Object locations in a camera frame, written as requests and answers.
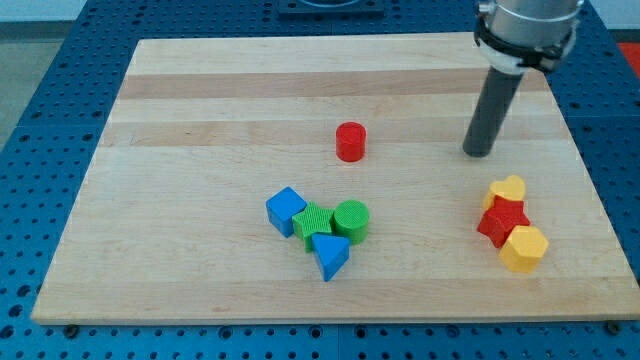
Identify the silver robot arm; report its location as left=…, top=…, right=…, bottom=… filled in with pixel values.
left=474, top=0, right=583, bottom=76

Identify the yellow hexagon block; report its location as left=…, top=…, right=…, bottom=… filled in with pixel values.
left=498, top=225, right=549, bottom=273

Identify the red cylinder block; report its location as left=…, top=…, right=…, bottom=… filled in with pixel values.
left=335, top=122, right=367, bottom=162

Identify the green cylinder block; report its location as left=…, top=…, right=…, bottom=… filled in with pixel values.
left=333, top=199, right=370, bottom=245

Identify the green star block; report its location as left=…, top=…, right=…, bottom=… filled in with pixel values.
left=292, top=202, right=334, bottom=253

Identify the blue triangle block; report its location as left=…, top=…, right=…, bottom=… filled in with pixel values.
left=311, top=233, right=350, bottom=282

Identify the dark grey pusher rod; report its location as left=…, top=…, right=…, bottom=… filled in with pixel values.
left=462, top=67, right=523, bottom=158

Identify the red star block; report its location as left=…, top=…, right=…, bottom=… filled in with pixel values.
left=477, top=196, right=531, bottom=248

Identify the wooden board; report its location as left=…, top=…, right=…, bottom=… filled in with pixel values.
left=31, top=33, right=639, bottom=325

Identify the blue cube block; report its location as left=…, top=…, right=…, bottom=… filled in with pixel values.
left=265, top=187, right=307, bottom=238

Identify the yellow heart block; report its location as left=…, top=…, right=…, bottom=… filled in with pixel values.
left=482, top=175, right=527, bottom=210

